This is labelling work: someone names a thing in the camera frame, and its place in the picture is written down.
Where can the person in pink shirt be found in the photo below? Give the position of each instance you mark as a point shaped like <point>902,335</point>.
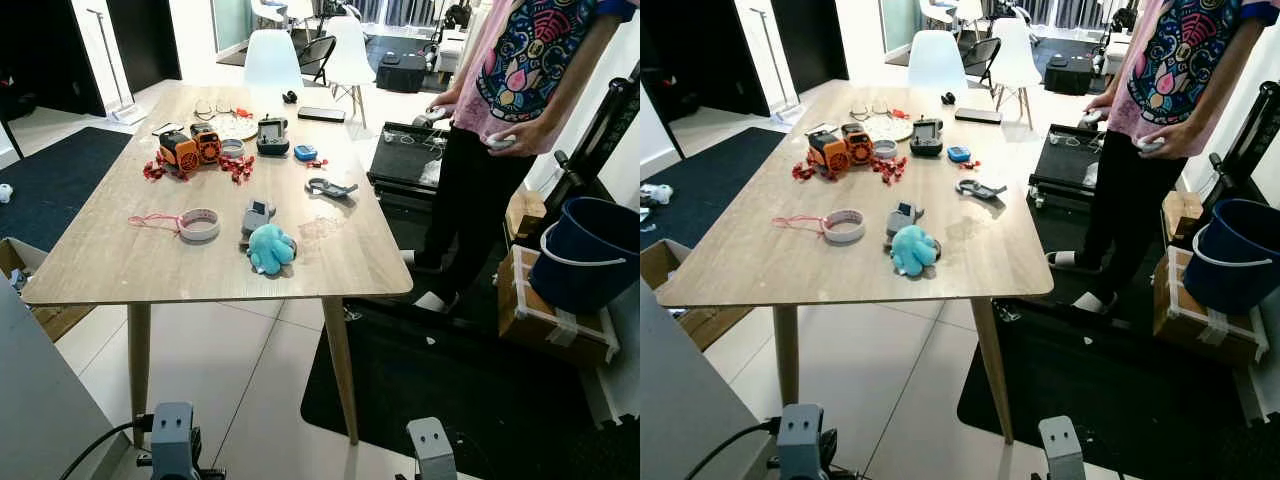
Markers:
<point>1120,200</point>
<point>470,200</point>

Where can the white shell chair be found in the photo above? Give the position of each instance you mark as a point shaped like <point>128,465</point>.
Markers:
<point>350,55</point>
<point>1013,58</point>

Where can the taped cardboard box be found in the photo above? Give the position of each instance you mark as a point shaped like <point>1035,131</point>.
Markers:
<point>540,320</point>
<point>1195,320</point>

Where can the person's right hand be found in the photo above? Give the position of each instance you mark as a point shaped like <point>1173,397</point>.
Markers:
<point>1101,107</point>
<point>446,107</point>

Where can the white hand controller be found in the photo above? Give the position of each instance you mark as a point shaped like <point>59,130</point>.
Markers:
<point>428,116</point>
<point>499,143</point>
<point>1087,117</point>
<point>1147,145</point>

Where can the black case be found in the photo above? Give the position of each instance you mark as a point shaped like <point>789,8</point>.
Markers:
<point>400,75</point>
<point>1068,76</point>

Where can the black metal frame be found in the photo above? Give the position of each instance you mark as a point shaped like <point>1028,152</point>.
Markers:
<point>600,130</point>
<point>1255,130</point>

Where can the small orange black device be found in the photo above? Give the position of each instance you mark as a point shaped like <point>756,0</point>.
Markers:
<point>207,145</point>
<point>858,146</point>

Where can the person's left hand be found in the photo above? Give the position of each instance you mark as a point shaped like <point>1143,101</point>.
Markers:
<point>1178,138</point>
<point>528,138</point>

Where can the black cabinet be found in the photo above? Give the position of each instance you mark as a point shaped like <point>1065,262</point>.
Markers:
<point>700,50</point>
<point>40,50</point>

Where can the black flat cart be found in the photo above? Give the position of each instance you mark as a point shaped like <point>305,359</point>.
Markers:
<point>1060,160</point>
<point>400,160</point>

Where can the white edged phone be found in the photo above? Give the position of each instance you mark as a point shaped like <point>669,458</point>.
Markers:
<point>167,128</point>
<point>822,128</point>

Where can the grey printed block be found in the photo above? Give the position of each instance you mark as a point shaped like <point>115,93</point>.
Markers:
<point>257,217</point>
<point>903,220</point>

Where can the black flat phone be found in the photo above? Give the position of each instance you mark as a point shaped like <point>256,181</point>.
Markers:
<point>978,115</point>
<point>322,114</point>

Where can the grey flat panel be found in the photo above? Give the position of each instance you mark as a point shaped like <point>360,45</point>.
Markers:
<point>40,400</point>
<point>690,410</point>

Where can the clear plastic bag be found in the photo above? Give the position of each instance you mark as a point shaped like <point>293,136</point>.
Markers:
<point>430,173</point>
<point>1094,175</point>

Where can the open cardboard box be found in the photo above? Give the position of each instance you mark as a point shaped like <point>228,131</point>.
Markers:
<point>660,265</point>
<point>12,258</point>

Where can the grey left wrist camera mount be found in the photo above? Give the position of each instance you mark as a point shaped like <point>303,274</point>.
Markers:
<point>800,440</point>
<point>172,440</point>

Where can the thin frame eyeglasses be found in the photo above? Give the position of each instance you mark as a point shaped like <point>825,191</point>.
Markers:
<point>197,108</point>
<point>853,110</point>

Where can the black chair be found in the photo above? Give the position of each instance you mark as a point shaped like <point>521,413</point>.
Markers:
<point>318,52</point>
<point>982,55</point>

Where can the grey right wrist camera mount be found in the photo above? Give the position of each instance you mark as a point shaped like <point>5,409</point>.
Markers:
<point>1060,450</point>
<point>432,450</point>

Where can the grey printed hook clamp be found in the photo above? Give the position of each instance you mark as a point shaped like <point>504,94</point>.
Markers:
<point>985,190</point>
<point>335,189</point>

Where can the large orange black device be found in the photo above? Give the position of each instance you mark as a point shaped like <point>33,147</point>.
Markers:
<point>180,152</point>
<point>830,152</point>

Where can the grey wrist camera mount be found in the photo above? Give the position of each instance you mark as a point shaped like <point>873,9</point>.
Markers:
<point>800,440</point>
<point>432,450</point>
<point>1060,450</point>
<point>172,440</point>

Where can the blue round case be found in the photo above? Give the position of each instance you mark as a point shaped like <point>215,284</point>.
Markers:
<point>958,154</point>
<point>305,153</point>

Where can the small wooden box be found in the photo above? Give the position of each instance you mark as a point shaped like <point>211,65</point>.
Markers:
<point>525,215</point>
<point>1182,215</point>

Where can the black handheld controller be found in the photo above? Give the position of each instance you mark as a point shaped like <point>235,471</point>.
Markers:
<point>272,140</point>
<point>925,142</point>

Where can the wooden table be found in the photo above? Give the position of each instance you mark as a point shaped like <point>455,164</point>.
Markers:
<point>740,265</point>
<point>100,260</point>

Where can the pale patterned plate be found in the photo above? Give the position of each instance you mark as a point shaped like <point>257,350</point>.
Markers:
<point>888,129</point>
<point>238,128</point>

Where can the dark blue bucket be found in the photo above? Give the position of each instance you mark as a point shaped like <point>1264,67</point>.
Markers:
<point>590,270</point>
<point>1235,275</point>

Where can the small grey tape roll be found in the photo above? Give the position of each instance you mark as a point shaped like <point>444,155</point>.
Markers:
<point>233,156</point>
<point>885,157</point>

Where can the beige tape roll red print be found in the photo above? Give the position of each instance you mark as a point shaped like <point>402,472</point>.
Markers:
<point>199,237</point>
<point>843,239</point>

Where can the light blue shell chair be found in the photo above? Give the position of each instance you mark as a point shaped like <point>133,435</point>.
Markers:
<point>272,60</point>
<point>936,60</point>

